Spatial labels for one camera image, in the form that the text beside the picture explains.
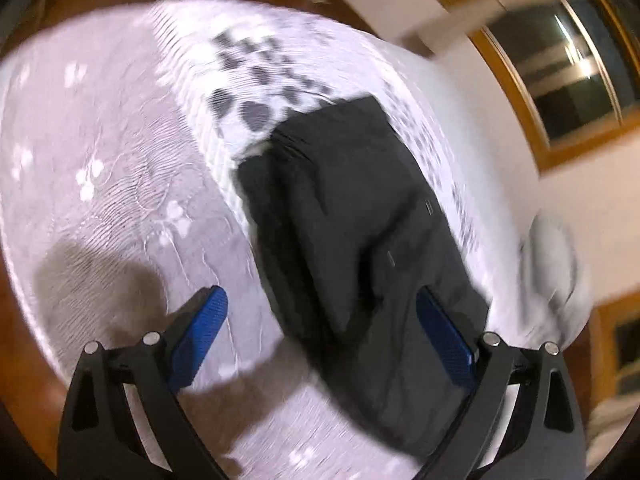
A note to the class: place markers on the black padded pants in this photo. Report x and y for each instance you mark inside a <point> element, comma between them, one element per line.
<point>348,233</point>

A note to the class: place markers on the wooden framed window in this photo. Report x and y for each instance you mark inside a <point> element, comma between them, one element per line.
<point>569,69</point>

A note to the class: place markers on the bed with grey sheet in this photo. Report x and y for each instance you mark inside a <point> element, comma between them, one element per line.
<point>477,209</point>

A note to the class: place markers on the lilac quilted bedspread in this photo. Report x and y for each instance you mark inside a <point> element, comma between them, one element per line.
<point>120,134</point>

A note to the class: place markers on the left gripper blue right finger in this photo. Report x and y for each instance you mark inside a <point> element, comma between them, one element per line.
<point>520,420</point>

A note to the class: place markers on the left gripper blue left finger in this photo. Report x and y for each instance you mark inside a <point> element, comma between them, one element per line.
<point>98,438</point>

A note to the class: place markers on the grey folded duvet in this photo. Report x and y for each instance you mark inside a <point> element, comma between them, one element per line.
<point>555,289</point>

